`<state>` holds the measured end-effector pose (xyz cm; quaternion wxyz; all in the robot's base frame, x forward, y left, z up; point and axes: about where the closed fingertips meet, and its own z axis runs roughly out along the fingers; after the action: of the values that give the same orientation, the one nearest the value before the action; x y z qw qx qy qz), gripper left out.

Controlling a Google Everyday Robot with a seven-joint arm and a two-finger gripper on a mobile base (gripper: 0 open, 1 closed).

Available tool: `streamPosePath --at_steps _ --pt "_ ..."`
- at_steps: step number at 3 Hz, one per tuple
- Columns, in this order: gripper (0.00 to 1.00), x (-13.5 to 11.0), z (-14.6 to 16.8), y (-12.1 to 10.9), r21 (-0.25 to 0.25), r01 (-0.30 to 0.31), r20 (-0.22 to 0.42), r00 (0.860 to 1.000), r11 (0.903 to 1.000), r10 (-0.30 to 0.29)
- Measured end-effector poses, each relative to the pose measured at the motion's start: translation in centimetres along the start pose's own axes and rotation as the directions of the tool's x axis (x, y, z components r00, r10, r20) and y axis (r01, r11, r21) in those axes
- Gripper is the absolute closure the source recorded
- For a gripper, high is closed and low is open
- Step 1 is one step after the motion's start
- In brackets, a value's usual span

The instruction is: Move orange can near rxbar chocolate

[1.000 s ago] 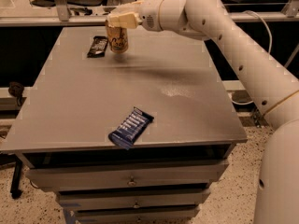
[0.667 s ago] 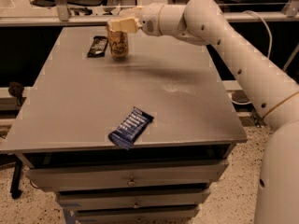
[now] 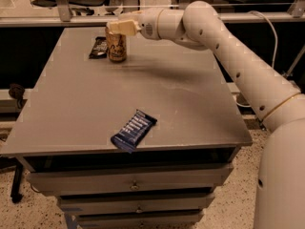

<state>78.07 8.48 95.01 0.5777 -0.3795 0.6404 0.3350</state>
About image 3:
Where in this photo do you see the black cable bundle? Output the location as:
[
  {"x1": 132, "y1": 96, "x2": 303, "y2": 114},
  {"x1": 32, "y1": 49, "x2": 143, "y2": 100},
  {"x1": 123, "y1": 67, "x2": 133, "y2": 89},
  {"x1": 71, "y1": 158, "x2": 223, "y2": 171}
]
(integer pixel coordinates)
[{"x1": 8, "y1": 83, "x2": 26, "y2": 110}]

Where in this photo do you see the top drawer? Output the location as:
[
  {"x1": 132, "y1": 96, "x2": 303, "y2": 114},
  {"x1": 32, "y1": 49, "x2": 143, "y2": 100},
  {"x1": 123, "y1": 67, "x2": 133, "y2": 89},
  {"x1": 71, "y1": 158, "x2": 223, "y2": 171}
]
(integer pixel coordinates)
[{"x1": 28, "y1": 163, "x2": 233, "y2": 196}]

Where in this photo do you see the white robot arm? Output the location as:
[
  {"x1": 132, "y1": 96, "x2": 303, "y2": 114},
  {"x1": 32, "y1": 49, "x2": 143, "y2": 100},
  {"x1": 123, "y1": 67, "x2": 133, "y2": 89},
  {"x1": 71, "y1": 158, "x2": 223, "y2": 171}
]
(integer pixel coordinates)
[{"x1": 107, "y1": 1, "x2": 305, "y2": 229}]

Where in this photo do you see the metal railing frame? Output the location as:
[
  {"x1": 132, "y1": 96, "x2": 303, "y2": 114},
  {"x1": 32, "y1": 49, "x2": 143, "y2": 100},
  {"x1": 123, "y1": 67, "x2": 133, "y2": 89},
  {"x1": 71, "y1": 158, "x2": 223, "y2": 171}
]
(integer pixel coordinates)
[{"x1": 0, "y1": 0, "x2": 305, "y2": 29}]

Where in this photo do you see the drawer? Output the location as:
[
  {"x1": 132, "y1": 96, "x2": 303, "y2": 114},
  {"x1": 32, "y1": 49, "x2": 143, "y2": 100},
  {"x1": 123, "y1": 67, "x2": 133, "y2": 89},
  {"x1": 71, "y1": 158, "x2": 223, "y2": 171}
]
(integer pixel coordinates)
[
  {"x1": 59, "y1": 193, "x2": 214, "y2": 216},
  {"x1": 28, "y1": 163, "x2": 233, "y2": 196},
  {"x1": 76, "y1": 210, "x2": 203, "y2": 229}
]

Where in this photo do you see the white cable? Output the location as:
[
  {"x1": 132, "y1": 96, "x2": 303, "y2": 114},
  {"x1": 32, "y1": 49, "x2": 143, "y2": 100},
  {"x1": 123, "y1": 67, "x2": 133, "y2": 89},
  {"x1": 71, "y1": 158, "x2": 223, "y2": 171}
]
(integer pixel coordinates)
[{"x1": 235, "y1": 10, "x2": 279, "y2": 109}]

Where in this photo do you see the middle drawer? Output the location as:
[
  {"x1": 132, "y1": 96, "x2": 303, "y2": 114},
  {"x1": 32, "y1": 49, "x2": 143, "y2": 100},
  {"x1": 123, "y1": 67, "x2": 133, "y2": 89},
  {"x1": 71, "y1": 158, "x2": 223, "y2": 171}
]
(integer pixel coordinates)
[{"x1": 59, "y1": 193, "x2": 214, "y2": 216}]

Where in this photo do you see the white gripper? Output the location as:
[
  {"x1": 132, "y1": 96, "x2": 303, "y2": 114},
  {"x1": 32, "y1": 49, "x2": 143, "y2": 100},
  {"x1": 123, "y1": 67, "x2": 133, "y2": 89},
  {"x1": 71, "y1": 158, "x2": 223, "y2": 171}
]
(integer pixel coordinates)
[{"x1": 107, "y1": 8, "x2": 162, "y2": 40}]

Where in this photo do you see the black rxbar chocolate bar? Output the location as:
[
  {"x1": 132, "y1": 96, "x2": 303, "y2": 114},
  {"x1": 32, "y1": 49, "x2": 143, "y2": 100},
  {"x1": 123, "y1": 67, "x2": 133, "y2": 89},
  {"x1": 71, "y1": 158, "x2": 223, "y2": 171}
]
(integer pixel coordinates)
[{"x1": 89, "y1": 36, "x2": 108, "y2": 59}]

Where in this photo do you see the blue snack bar wrapper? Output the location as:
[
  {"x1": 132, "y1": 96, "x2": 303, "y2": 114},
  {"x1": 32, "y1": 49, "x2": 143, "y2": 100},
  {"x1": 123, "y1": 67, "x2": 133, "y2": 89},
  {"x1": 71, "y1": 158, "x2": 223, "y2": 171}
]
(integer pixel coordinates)
[{"x1": 111, "y1": 110, "x2": 157, "y2": 153}]

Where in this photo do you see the bottom drawer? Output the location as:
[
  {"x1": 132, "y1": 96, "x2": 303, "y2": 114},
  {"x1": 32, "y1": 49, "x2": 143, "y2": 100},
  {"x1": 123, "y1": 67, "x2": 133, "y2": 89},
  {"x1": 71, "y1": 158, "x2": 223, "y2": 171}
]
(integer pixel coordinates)
[{"x1": 76, "y1": 210, "x2": 203, "y2": 229}]

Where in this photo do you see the orange soda can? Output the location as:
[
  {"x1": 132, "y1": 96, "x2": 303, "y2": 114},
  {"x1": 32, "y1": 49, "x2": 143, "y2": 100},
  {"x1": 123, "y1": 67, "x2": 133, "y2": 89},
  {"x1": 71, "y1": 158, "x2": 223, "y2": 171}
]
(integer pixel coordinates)
[{"x1": 105, "y1": 29, "x2": 127, "y2": 63}]

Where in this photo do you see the grey drawer cabinet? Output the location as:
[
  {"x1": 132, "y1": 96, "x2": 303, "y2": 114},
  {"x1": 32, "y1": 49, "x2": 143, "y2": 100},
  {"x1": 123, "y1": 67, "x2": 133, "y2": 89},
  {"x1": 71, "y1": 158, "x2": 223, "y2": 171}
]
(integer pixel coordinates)
[{"x1": 0, "y1": 24, "x2": 254, "y2": 229}]

